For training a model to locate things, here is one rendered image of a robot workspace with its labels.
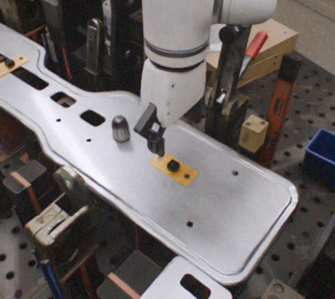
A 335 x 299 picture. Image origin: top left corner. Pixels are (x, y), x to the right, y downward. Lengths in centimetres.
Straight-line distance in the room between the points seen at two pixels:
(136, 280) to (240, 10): 40
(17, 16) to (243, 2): 76
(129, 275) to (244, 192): 23
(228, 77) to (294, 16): 250
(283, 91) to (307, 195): 48
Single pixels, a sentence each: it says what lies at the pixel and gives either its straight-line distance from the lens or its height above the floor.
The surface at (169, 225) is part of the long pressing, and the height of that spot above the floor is 100.
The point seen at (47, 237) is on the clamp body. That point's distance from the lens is 62.
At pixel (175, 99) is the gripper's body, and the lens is 56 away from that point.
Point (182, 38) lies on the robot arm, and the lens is 49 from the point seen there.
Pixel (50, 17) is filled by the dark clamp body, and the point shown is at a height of 103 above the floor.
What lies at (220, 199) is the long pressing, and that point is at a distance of 69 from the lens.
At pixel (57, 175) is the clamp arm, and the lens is 59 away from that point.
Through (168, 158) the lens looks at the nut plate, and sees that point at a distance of 73.
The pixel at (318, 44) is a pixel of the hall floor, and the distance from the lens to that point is 296.
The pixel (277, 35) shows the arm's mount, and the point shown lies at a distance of 142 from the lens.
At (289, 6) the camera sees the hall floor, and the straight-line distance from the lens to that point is 333.
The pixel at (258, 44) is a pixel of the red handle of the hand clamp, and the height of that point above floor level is 114.
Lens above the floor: 156
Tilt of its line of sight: 46 degrees down
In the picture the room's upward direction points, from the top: straight up
